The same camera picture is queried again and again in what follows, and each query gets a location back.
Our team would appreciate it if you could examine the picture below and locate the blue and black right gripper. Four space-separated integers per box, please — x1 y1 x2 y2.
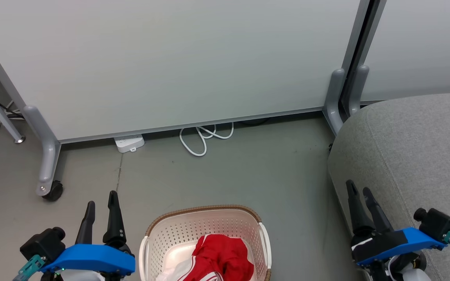
346 180 446 281

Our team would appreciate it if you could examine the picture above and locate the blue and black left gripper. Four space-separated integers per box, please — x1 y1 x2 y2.
41 190 136 281

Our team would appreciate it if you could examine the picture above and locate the red and white garment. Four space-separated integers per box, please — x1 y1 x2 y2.
157 233 255 281

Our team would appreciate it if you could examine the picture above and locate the grey upholstered seat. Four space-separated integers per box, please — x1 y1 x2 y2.
328 92 450 281

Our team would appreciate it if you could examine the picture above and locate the black caster wheel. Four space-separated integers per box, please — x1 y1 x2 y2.
42 180 64 202

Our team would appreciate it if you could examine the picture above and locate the grey partition foot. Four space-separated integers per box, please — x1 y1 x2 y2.
323 69 346 135
23 105 62 196
348 65 370 116

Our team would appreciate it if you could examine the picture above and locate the white power strip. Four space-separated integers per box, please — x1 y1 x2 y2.
114 134 145 153

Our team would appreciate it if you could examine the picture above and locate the cream perforated laundry basket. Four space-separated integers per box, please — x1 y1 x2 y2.
139 205 272 281

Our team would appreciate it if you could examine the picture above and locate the narrow white partition panel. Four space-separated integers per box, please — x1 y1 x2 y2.
360 0 450 103

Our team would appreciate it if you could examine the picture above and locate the wide white partition panel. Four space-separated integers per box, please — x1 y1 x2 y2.
0 0 368 143

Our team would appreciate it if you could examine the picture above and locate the teal left camera connector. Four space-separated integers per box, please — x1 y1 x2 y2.
13 254 46 281

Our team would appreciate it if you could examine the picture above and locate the coiled white power cable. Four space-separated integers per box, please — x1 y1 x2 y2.
179 122 235 157

